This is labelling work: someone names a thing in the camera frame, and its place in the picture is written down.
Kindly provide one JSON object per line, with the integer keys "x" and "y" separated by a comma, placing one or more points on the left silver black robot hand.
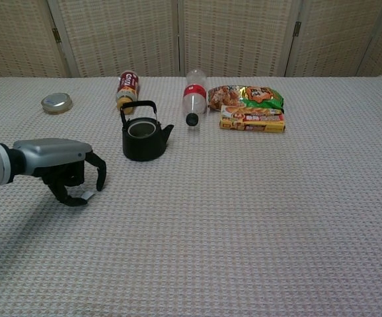
{"x": 52, "y": 152}

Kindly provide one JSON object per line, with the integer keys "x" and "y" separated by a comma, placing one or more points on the small grey tea bag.
{"x": 88, "y": 195}

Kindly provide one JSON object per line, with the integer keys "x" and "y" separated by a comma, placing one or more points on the black teapot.
{"x": 143, "y": 145}

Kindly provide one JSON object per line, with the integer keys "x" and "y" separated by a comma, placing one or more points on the green snack bag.
{"x": 257, "y": 95}

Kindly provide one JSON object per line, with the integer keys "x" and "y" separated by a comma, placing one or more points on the round metal tin lid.
{"x": 56, "y": 103}

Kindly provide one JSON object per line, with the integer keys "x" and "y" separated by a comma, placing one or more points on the woven folding screen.
{"x": 118, "y": 33}

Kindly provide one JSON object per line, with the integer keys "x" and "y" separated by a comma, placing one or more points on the clear bottle with red label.
{"x": 194, "y": 102}

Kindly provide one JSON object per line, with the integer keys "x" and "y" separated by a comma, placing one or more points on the pale woven tablecloth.
{"x": 227, "y": 214}

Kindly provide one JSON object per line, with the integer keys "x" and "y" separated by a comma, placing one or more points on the yellow curry box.
{"x": 250, "y": 122}

